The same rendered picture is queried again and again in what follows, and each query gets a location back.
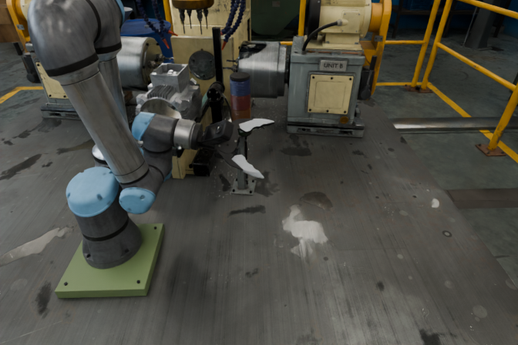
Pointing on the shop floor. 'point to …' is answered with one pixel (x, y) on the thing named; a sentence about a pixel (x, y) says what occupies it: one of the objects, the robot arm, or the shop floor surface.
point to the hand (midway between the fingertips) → (270, 149)
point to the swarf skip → (276, 9)
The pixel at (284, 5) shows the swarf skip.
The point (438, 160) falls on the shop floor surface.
